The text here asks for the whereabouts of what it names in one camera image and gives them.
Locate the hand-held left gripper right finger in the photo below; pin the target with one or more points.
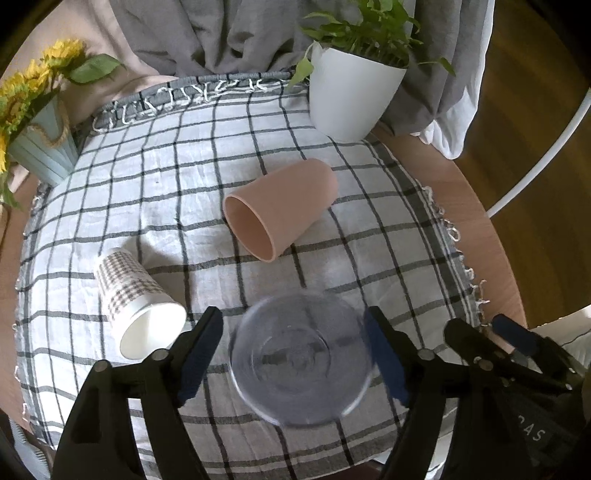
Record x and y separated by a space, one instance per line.
388 369

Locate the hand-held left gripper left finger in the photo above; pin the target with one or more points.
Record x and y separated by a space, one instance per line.
197 369

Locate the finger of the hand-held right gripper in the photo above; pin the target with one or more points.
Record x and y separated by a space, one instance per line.
461 337
515 334

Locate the clear plastic cup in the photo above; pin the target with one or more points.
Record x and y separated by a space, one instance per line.
300 369

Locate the checked paper cup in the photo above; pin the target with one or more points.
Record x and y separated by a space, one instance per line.
129 286

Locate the pink cup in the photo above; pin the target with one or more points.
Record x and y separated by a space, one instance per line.
286 198

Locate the white object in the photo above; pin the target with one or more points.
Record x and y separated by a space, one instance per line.
561 330

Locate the white curved tube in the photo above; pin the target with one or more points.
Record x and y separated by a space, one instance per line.
538 168

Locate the white cloth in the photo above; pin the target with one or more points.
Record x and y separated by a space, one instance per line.
450 141

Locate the checked white tablecloth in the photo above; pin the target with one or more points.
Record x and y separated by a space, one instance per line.
184 152

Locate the light blue ribbed pot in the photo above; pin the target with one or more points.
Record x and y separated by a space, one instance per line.
41 152

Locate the white plant pot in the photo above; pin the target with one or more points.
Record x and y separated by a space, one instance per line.
351 92

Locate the green leafy plant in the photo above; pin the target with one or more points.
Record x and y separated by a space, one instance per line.
369 27

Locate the yellow sunflower bouquet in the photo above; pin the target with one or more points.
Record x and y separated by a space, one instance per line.
27 78

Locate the grey blanket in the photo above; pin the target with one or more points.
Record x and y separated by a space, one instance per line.
231 32

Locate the beige cloth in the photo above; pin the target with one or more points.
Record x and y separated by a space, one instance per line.
111 32

